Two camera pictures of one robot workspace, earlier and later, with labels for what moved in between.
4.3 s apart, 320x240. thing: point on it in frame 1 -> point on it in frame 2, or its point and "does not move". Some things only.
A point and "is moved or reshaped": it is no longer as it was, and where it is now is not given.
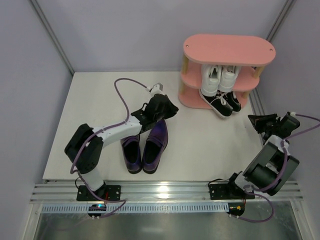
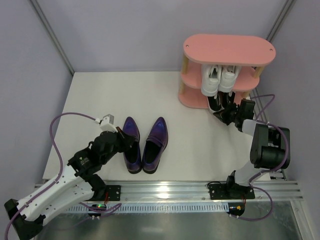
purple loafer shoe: (131, 149) does not move
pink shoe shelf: (252, 52) does not move
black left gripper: (161, 107) -> (122, 139)
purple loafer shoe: (155, 145) does not move
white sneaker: (211, 75) does not move
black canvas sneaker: (233, 101) is moved or reshaped
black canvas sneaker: (219, 103) is moved or reshaped
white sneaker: (228, 75) does not move
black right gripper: (270, 124) -> (231, 113)
